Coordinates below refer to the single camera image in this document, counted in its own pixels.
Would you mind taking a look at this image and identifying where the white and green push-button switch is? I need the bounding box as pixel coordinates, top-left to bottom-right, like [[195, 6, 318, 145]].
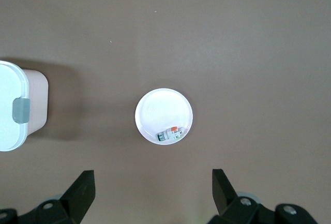
[[156, 126, 185, 142]]

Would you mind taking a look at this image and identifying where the white lidded storage box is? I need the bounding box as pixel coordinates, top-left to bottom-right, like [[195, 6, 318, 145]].
[[0, 60, 49, 153]]

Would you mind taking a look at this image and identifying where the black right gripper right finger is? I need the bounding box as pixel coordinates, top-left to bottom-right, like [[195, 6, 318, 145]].
[[210, 169, 318, 224]]

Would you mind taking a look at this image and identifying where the white round plate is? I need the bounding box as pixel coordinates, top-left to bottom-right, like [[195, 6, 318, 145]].
[[134, 87, 194, 146]]

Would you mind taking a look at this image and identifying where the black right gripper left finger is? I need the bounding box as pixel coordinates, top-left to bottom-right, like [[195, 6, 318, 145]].
[[0, 170, 97, 224]]

